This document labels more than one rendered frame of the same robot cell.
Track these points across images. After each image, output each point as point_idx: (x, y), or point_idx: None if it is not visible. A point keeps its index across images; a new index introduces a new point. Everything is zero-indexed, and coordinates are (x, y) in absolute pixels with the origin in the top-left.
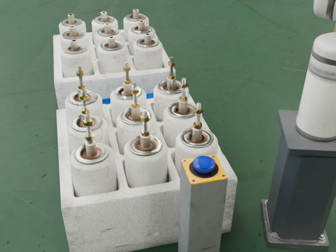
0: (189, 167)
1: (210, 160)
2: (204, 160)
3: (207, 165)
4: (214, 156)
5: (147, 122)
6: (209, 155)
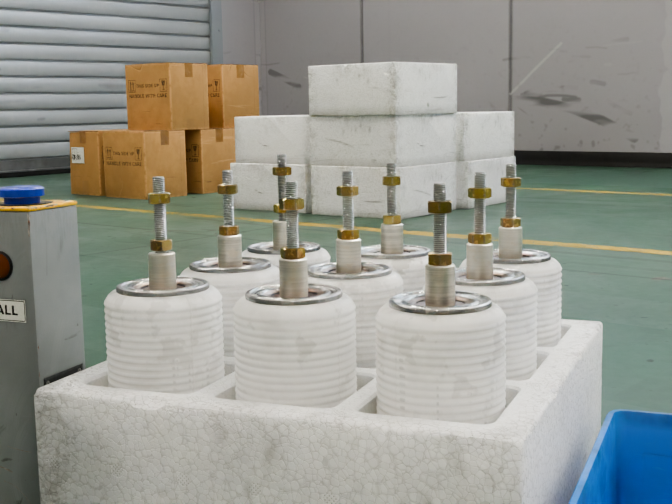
0: (46, 200)
1: (13, 187)
2: (22, 186)
3: (10, 186)
4: (25, 206)
5: (224, 201)
6: (37, 206)
